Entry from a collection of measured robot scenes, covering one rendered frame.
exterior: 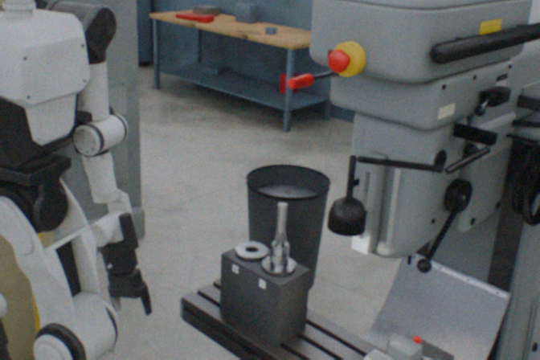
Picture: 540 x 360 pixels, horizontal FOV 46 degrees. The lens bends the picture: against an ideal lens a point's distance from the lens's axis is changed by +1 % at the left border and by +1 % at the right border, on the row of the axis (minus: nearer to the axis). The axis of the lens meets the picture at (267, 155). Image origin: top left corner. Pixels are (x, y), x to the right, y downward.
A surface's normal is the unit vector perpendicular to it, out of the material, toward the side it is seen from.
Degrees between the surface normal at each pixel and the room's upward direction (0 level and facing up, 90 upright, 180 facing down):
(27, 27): 45
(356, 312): 0
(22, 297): 90
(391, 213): 90
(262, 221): 94
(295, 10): 90
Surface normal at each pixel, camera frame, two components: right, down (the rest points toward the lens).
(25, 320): 0.73, 0.27
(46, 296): -0.44, 0.29
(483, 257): -0.69, 0.22
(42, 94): 0.90, 0.19
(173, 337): 0.04, -0.94
